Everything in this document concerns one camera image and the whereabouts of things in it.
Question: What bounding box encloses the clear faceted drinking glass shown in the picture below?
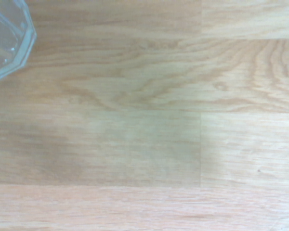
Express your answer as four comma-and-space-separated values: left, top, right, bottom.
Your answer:
0, 0, 37, 82

